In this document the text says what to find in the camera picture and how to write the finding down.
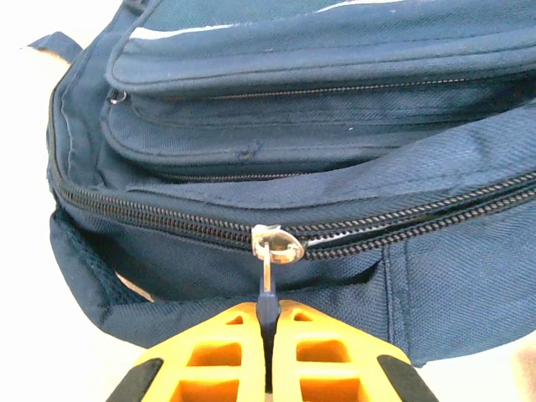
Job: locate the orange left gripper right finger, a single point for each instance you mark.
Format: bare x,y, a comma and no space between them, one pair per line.
326,372

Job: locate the navy blue student backpack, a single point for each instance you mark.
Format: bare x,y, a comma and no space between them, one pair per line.
293,125

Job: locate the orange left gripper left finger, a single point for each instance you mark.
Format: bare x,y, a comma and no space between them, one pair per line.
209,368

